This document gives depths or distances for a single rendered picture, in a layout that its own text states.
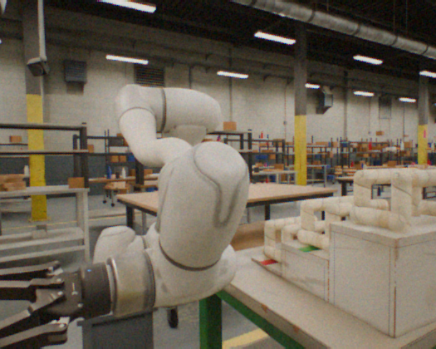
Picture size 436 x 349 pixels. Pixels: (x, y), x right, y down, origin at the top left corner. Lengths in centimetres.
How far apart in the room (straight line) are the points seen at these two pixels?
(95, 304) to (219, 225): 21
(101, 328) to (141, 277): 80
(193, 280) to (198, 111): 58
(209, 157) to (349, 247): 38
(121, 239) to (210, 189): 89
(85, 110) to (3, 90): 235
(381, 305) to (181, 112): 67
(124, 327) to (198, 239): 91
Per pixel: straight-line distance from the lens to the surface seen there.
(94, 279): 48
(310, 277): 76
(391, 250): 61
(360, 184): 67
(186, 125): 94
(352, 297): 69
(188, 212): 38
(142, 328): 129
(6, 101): 1166
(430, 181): 69
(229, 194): 37
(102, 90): 1189
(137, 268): 48
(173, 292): 49
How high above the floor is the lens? 124
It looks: 3 degrees down
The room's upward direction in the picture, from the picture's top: 1 degrees counter-clockwise
